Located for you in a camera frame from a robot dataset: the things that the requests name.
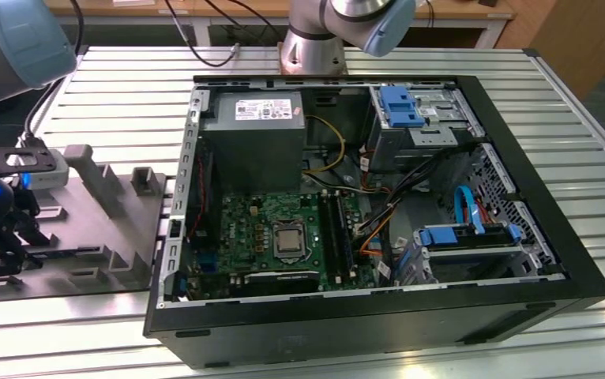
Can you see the black RAM slot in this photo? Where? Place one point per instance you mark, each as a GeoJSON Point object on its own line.
{"type": "Point", "coordinates": [323, 237]}

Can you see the grey parts rack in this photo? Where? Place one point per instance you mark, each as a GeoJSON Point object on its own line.
{"type": "Point", "coordinates": [96, 221]}

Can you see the blue port connector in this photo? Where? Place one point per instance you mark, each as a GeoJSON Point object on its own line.
{"type": "Point", "coordinates": [180, 286]}

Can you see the green motherboard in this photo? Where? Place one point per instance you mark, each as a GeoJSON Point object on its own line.
{"type": "Point", "coordinates": [245, 221]}

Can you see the grey power supply unit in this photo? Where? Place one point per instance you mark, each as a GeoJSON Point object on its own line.
{"type": "Point", "coordinates": [250, 158]}

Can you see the black graphics card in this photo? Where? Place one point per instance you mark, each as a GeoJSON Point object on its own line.
{"type": "Point", "coordinates": [281, 278]}

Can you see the silver CPU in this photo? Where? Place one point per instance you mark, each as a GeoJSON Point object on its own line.
{"type": "Point", "coordinates": [289, 241]}

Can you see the CPU socket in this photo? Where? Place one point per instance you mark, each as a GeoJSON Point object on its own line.
{"type": "Point", "coordinates": [290, 257]}

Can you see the black open PC case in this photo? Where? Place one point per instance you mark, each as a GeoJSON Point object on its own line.
{"type": "Point", "coordinates": [334, 335]}

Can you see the blue optical bay latch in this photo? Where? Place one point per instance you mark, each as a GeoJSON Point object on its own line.
{"type": "Point", "coordinates": [399, 114]}

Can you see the hard disk in blue carrier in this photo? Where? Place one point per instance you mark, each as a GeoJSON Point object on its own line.
{"type": "Point", "coordinates": [440, 237]}

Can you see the metal optical drive cage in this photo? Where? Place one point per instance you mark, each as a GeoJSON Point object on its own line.
{"type": "Point", "coordinates": [440, 138]}

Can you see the metal disk bay cage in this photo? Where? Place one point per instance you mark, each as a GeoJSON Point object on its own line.
{"type": "Point", "coordinates": [472, 253]}

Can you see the wooden cabinet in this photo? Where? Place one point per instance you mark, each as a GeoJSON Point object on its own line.
{"type": "Point", "coordinates": [586, 39]}

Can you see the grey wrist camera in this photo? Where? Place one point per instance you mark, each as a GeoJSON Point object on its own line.
{"type": "Point", "coordinates": [52, 179]}

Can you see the wooden desk white frame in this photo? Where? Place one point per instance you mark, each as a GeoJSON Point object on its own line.
{"type": "Point", "coordinates": [466, 12]}

